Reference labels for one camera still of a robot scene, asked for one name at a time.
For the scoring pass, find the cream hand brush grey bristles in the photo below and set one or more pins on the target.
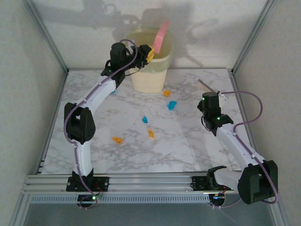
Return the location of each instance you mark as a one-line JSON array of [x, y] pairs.
[[205, 86]]

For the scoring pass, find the aluminium frame post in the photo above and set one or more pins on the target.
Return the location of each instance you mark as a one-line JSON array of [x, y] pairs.
[[46, 35], [254, 35]]

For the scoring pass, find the thin aluminium table edge rail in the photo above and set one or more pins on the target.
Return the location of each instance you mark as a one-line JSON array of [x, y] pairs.
[[200, 69]]

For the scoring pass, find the aluminium wide mounting rail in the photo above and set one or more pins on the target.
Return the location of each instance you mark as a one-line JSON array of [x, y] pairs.
[[152, 183]]

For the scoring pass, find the blue paper scrap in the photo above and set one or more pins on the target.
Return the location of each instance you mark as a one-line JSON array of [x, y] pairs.
[[145, 120], [171, 105]]

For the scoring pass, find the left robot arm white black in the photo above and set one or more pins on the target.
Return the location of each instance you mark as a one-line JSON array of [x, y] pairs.
[[82, 153]]

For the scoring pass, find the aluminium side frame rail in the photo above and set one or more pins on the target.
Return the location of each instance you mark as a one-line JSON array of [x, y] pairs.
[[242, 106], [53, 117]]

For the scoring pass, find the translucent plastic bin liner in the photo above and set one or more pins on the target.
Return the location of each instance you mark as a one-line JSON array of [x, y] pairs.
[[162, 63]]

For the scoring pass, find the cream ribbed waste bin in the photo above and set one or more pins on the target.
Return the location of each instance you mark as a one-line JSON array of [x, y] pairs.
[[148, 82]]

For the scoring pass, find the pink plastic dustpan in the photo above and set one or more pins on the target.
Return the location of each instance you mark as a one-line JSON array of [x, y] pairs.
[[161, 37]]

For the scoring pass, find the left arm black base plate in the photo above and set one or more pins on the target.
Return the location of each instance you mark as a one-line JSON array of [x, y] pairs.
[[103, 182]]

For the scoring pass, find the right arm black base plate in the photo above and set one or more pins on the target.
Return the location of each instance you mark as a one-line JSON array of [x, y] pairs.
[[197, 182]]

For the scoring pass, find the orange paper scrap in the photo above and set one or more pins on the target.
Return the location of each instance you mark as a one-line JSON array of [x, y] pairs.
[[117, 140], [167, 93], [151, 133]]

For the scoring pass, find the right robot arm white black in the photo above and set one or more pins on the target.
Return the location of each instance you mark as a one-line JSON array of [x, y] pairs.
[[235, 141]]

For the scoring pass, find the small controller board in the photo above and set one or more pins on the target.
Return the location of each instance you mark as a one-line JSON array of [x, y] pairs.
[[88, 200], [217, 199]]

